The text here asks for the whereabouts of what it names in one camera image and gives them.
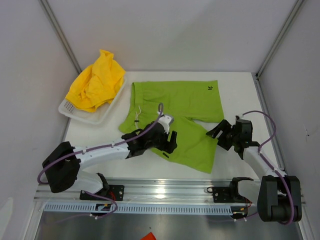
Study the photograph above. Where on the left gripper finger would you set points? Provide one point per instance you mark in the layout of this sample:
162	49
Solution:
172	144
165	146

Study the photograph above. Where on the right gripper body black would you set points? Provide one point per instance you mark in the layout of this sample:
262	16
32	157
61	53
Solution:
230	134

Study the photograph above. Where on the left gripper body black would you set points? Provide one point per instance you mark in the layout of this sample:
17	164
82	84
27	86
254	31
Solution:
162	137

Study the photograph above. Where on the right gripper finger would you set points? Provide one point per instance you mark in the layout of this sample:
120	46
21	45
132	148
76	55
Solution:
225	142
222	131

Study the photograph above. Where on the lime green shorts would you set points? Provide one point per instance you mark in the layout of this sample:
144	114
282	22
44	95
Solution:
187	102

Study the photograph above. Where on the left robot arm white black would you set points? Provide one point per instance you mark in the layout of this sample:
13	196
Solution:
65	167

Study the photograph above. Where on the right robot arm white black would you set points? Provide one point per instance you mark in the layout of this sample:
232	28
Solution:
277	196

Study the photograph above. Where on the yellow shorts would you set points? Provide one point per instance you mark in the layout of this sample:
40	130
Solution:
97	84

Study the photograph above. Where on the white plastic basket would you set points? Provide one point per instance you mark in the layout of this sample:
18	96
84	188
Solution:
67	109

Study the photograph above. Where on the orange object at bottom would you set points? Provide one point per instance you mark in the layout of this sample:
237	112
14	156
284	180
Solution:
149	236

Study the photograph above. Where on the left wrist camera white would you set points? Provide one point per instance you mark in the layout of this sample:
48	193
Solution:
166	121

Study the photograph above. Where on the right side aluminium rail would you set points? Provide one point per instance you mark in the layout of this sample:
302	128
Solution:
272	149

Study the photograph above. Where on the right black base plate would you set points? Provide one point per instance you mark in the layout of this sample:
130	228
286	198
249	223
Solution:
223	194

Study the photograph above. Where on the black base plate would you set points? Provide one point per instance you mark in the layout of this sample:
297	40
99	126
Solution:
115	192
223	194

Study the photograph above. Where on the aluminium mounting rail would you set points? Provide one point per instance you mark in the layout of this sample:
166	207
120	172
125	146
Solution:
167	191

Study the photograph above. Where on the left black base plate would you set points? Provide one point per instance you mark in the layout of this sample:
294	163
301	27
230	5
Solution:
115	192

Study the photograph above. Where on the slotted cable duct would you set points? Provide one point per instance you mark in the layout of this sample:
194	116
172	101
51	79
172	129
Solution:
133	208

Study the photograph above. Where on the right corner aluminium post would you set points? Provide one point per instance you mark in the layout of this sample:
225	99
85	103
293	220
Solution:
284	30

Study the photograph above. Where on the corner aluminium post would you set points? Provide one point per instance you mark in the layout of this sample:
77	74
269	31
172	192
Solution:
284	30
49	13

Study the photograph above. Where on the left corner aluminium post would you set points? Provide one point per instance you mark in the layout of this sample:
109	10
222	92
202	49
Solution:
49	13

